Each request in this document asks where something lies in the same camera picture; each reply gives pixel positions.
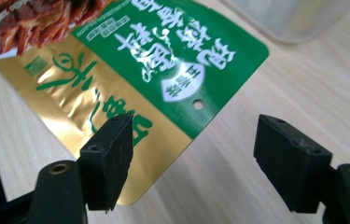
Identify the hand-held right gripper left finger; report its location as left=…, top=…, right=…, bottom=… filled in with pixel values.
left=78, top=113, right=134, bottom=215

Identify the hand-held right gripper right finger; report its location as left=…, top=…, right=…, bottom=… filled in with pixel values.
left=253, top=114, right=333, bottom=215

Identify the green and gold snack packet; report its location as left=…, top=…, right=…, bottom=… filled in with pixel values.
left=0, top=0, right=271, bottom=206

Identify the clear plastic container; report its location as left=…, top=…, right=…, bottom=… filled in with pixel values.
left=222, top=0, right=350, bottom=44

